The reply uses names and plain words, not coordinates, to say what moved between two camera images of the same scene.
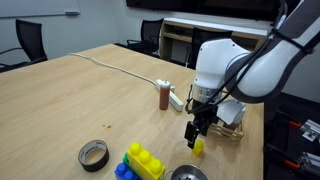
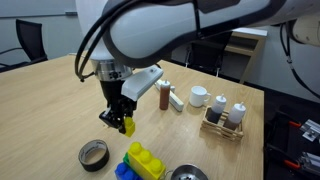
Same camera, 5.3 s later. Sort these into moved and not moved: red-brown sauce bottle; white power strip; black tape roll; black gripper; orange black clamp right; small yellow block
Moved: small yellow block; black gripper
Not moved: red-brown sauce bottle; black tape roll; orange black clamp right; white power strip
